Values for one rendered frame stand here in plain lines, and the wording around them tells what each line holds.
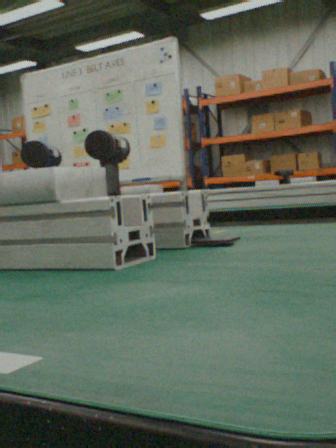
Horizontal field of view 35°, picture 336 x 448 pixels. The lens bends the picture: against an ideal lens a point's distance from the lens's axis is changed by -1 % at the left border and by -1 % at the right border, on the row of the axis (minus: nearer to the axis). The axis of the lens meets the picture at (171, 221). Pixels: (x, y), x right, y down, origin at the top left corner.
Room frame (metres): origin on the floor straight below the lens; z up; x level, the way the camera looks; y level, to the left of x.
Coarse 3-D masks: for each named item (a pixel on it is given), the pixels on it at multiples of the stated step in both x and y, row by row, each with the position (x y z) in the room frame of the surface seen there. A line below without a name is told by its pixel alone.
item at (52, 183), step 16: (0, 176) 0.67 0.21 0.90; (16, 176) 0.66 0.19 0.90; (32, 176) 0.65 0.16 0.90; (48, 176) 0.64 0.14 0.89; (64, 176) 0.65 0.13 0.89; (80, 176) 0.68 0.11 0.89; (96, 176) 0.71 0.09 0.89; (0, 192) 0.67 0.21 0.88; (16, 192) 0.66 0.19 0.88; (32, 192) 0.65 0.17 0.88; (48, 192) 0.64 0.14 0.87; (64, 192) 0.65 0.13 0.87; (80, 192) 0.68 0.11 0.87; (96, 192) 0.71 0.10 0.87
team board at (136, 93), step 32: (64, 64) 4.27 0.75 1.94; (96, 64) 4.12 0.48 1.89; (128, 64) 3.97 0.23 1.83; (160, 64) 3.83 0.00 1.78; (32, 96) 4.47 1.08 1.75; (64, 96) 4.29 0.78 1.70; (96, 96) 4.13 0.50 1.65; (128, 96) 3.98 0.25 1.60; (160, 96) 3.84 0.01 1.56; (32, 128) 4.49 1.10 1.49; (64, 128) 4.31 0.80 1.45; (96, 128) 4.14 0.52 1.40; (128, 128) 3.99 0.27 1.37; (160, 128) 3.85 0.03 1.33; (64, 160) 4.32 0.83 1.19; (96, 160) 4.15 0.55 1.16; (128, 160) 4.00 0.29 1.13; (160, 160) 3.86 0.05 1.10
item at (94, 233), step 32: (0, 224) 0.68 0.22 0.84; (32, 224) 0.66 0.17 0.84; (64, 224) 0.64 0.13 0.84; (96, 224) 0.62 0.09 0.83; (128, 224) 0.68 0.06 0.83; (0, 256) 0.68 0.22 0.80; (32, 256) 0.66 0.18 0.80; (64, 256) 0.64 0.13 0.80; (96, 256) 0.62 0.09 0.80; (128, 256) 0.69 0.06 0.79
